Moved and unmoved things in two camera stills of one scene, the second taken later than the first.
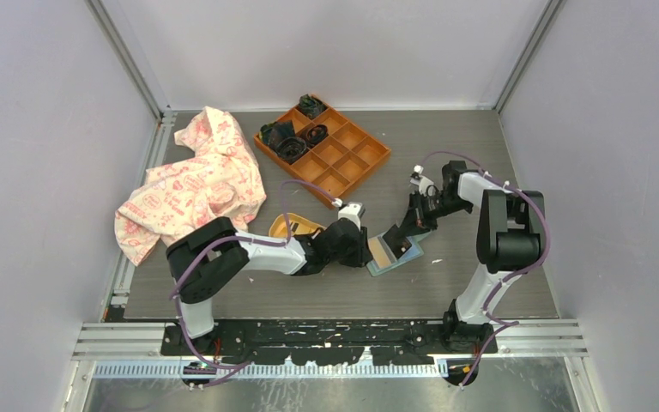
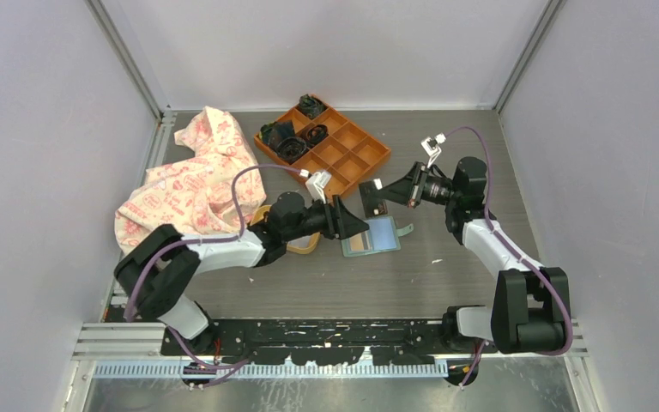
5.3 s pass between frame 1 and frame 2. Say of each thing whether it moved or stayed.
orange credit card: moved
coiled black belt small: stayed
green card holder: moved
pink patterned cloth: stayed
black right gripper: moved
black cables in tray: stayed
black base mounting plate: stayed
